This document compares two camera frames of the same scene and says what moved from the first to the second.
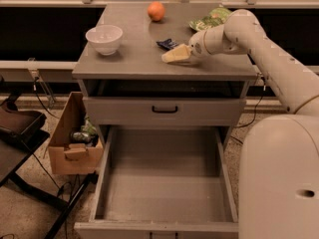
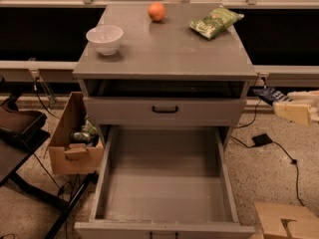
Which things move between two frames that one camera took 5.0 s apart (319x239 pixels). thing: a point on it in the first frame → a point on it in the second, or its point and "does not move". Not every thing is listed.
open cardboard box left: (70, 158) does not move
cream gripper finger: (180, 52) → (295, 113)
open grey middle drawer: (162, 182) does not move
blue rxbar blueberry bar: (167, 44) → (271, 95)
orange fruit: (156, 10) does not move
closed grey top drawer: (124, 111) does not move
